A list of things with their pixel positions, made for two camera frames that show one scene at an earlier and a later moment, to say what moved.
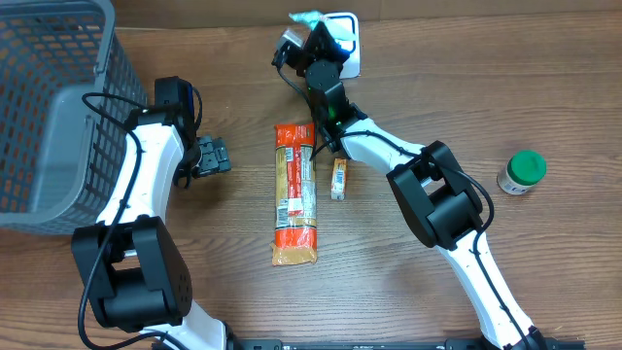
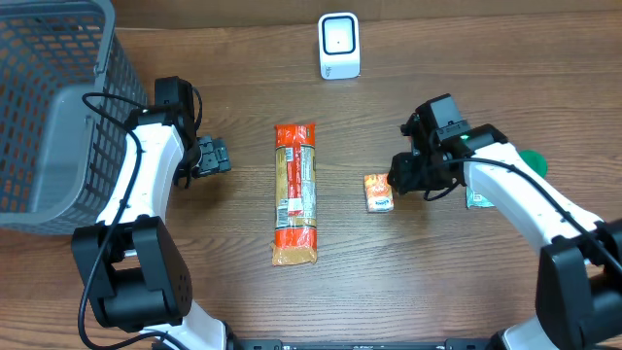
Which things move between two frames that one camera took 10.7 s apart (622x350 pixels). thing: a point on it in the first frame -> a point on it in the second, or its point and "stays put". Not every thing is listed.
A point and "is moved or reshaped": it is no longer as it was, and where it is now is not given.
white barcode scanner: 345,28 stays put
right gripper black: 320,40 -> 401,180
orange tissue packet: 339,179 -> 378,193
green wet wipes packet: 343,26 is moved or reshaped
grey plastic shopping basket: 68,89 stays put
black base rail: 451,344 stays put
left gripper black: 212,157 stays put
